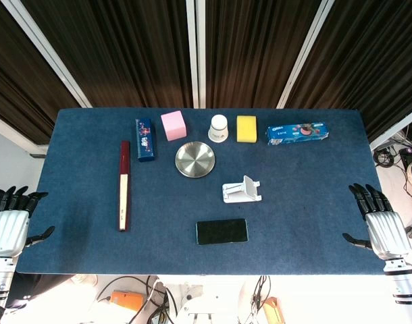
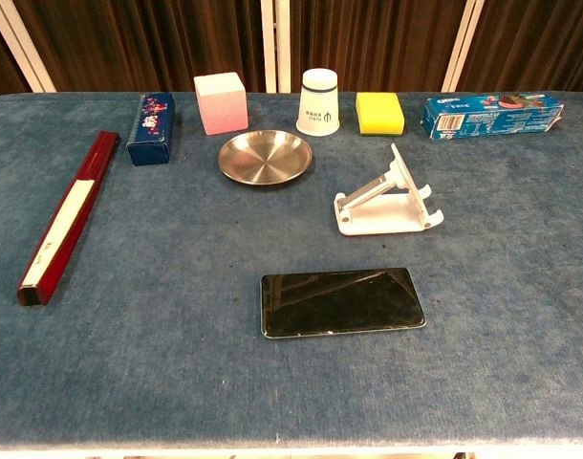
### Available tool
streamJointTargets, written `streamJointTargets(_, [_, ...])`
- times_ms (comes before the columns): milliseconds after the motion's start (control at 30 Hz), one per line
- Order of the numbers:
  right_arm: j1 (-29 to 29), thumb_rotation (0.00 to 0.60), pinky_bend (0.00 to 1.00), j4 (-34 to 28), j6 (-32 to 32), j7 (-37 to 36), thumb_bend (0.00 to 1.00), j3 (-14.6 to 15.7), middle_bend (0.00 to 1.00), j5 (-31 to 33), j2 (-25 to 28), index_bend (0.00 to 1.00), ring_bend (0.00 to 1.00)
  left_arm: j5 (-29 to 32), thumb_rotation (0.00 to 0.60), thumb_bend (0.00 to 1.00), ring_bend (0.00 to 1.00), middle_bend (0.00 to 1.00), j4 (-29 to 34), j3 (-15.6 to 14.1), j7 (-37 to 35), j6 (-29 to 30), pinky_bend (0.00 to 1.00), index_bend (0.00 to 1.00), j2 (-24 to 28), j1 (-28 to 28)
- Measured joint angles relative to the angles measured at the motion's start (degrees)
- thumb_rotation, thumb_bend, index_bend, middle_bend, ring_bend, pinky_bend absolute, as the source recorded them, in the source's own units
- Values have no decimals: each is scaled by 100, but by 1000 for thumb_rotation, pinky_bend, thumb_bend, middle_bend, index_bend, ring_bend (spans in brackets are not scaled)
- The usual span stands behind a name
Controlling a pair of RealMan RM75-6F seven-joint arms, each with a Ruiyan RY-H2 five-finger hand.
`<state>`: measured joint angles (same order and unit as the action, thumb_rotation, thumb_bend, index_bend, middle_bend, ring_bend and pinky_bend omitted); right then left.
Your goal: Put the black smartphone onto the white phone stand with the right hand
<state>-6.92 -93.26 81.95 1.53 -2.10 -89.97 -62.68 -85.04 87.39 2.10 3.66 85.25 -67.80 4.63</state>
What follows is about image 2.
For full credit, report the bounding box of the black smartphone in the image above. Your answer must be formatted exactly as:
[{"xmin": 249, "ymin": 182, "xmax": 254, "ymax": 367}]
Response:
[{"xmin": 259, "ymin": 267, "xmax": 427, "ymax": 340}]

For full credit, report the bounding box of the white folding phone stand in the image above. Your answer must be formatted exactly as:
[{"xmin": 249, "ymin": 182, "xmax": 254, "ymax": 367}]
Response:
[{"xmin": 333, "ymin": 142, "xmax": 445, "ymax": 236}]

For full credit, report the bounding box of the round stainless steel plate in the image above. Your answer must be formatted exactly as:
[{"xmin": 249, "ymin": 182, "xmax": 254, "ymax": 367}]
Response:
[{"xmin": 217, "ymin": 129, "xmax": 313, "ymax": 186}]

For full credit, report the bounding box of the white paper cup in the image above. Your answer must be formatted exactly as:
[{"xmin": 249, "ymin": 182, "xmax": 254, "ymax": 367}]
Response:
[{"xmin": 295, "ymin": 68, "xmax": 341, "ymax": 138}]

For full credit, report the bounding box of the pink cube block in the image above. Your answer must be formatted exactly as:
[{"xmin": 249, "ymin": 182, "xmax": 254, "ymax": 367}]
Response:
[{"xmin": 193, "ymin": 71, "xmax": 249, "ymax": 137}]

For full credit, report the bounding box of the yellow sponge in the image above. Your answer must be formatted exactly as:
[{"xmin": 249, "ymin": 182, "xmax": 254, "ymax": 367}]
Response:
[{"xmin": 355, "ymin": 91, "xmax": 406, "ymax": 138}]

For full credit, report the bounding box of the dark blue floral box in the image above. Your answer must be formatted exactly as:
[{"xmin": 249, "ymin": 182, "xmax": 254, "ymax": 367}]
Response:
[{"xmin": 126, "ymin": 92, "xmax": 176, "ymax": 167}]

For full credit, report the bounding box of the blue table cloth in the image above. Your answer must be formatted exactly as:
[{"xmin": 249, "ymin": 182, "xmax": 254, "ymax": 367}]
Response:
[{"xmin": 0, "ymin": 90, "xmax": 583, "ymax": 453}]

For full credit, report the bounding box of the dark brown curtain panel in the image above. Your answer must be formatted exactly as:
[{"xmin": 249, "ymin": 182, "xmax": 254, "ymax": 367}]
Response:
[
  {"xmin": 290, "ymin": 0, "xmax": 470, "ymax": 95},
  {"xmin": 456, "ymin": 0, "xmax": 583, "ymax": 95},
  {"xmin": 0, "ymin": 11, "xmax": 33, "ymax": 100},
  {"xmin": 11, "ymin": 0, "xmax": 268, "ymax": 95}
]

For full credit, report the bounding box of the blue Oreo cookie box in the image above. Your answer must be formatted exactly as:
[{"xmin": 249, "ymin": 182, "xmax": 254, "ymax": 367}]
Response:
[{"xmin": 421, "ymin": 91, "xmax": 565, "ymax": 142}]

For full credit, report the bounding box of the white partition frame post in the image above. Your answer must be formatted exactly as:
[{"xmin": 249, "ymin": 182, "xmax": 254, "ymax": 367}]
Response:
[
  {"xmin": 441, "ymin": 0, "xmax": 487, "ymax": 94},
  {"xmin": 261, "ymin": 0, "xmax": 292, "ymax": 95},
  {"xmin": 0, "ymin": 0, "xmax": 58, "ymax": 94}
]

